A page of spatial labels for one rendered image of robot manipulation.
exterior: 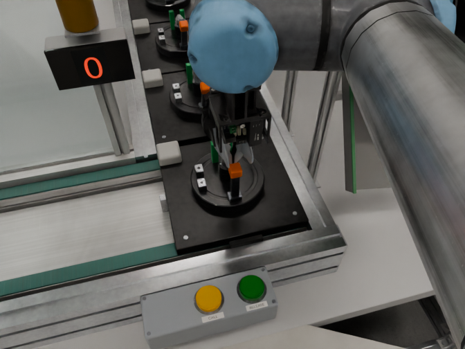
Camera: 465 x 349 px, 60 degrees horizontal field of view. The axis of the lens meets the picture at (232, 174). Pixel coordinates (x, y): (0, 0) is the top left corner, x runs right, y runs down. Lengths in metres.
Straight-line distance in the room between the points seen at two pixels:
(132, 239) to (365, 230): 0.47
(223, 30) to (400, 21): 0.13
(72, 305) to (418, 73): 0.60
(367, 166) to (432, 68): 0.55
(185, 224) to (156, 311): 0.16
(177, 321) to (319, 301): 0.27
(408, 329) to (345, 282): 1.00
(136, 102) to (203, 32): 0.68
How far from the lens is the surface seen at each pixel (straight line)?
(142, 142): 0.90
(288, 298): 0.78
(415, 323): 1.82
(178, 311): 0.67
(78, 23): 0.65
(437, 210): 0.18
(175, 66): 1.07
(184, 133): 0.87
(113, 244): 0.79
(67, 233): 0.84
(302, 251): 0.72
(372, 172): 0.78
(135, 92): 1.03
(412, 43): 0.27
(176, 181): 0.79
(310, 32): 0.35
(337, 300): 0.80
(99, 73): 0.69
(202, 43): 0.33
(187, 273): 0.69
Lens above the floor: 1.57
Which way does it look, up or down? 50 degrees down
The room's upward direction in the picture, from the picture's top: straight up
